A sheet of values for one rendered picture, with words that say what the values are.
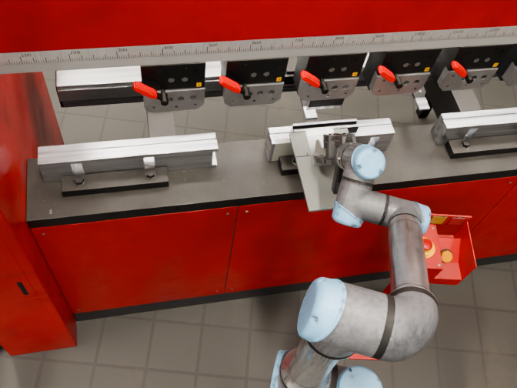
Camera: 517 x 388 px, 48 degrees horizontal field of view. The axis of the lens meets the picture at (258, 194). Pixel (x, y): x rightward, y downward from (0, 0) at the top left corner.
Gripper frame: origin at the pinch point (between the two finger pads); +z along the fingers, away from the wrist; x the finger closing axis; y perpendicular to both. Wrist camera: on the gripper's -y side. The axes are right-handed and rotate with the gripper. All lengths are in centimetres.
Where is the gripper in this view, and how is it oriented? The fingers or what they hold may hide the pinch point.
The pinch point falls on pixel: (326, 156)
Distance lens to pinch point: 165.8
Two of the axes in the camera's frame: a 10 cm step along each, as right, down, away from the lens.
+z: -1.7, -1.6, 9.7
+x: -9.8, 0.6, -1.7
